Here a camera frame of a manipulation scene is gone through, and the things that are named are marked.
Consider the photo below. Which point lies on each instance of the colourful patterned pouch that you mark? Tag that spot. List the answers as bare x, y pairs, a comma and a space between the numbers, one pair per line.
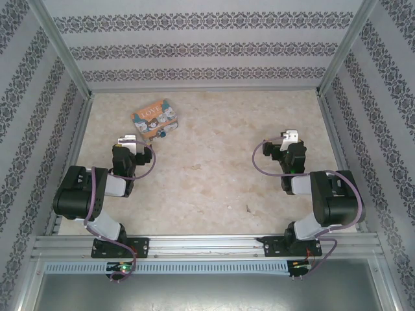
155, 116

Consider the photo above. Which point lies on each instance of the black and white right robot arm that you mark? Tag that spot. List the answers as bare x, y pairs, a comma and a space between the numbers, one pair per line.
337, 201

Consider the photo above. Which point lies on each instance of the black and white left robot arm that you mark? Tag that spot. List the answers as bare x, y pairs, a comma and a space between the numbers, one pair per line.
78, 194

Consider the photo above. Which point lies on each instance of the small controller board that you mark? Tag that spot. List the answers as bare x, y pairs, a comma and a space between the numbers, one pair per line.
300, 265
121, 267

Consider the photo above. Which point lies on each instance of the grey metal panel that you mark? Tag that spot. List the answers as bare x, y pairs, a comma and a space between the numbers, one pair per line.
207, 294

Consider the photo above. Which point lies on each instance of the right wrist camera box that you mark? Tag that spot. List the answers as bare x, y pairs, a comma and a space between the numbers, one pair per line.
290, 137

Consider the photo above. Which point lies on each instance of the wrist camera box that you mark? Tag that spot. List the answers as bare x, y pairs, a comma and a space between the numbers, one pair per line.
127, 141
290, 137

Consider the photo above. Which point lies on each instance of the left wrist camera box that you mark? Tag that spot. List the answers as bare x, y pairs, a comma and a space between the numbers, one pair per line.
127, 141

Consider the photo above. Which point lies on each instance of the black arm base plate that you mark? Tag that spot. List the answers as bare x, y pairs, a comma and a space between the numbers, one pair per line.
270, 246
141, 247

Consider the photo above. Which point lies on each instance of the wide aluminium mounting rail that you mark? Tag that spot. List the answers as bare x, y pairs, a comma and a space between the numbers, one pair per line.
207, 246

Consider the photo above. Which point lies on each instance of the aluminium frame post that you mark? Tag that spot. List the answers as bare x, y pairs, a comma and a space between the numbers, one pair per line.
61, 48
347, 48

